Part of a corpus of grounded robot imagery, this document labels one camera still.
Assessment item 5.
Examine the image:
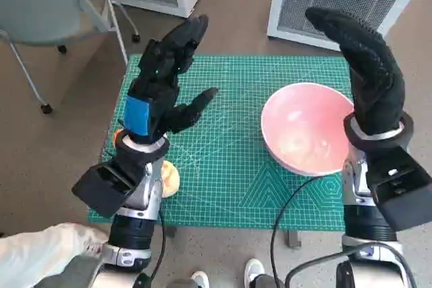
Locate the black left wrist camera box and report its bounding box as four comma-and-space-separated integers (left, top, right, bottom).
71, 161, 142, 219

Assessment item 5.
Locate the grey chair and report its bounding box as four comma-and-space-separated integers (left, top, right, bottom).
0, 0, 141, 113

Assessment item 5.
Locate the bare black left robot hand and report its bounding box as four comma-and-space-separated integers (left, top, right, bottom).
121, 14, 219, 146

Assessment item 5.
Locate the orange toy bread loaf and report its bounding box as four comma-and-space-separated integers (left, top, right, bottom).
113, 128, 126, 149

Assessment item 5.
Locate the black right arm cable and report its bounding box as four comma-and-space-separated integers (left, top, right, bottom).
285, 242, 419, 288

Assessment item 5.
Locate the round toy bread bun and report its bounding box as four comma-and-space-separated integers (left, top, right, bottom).
161, 161, 181, 198

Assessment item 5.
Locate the person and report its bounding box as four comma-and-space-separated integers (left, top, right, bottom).
0, 222, 109, 288

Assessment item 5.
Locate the white cabinet with vent grille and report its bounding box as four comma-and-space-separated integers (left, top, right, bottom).
266, 0, 432, 61

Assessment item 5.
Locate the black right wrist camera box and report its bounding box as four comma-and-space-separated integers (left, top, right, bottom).
366, 148, 432, 231

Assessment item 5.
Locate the black camera cable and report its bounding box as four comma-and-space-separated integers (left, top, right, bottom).
269, 175, 345, 288

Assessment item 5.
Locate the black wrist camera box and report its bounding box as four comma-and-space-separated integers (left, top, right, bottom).
366, 148, 432, 231
71, 161, 142, 219

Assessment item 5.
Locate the person's foot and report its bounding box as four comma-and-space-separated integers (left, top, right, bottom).
190, 270, 210, 288
243, 258, 266, 288

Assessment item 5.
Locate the green cutting mat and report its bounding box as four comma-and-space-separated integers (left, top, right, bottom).
88, 53, 358, 231

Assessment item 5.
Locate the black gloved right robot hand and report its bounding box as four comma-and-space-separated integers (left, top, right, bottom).
305, 7, 406, 136

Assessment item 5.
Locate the pink bowl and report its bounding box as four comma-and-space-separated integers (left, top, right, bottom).
261, 82, 355, 177

